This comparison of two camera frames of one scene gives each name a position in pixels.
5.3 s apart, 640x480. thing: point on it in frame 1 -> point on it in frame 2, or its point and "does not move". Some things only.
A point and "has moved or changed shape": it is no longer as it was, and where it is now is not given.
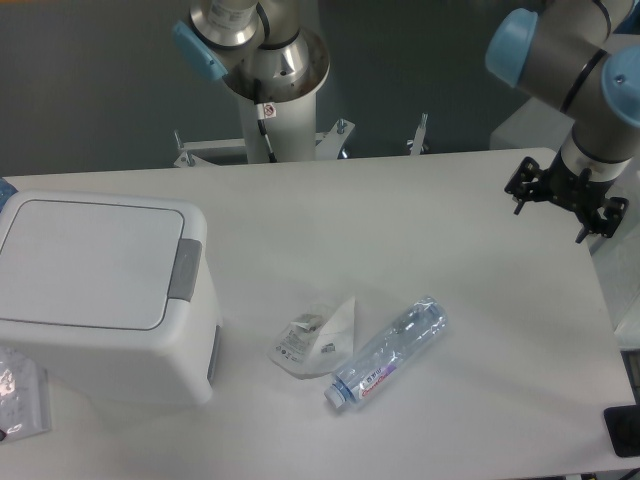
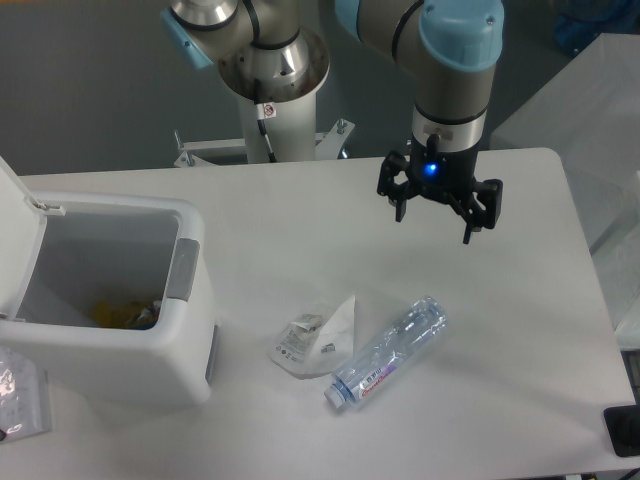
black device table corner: [623, 425] does not move
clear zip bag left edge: [25, 406] does not move
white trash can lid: [90, 265] has moved or changed shape
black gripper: [583, 194] -> [441, 175]
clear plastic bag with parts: [317, 341] does not move
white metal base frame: [328, 145] does not move
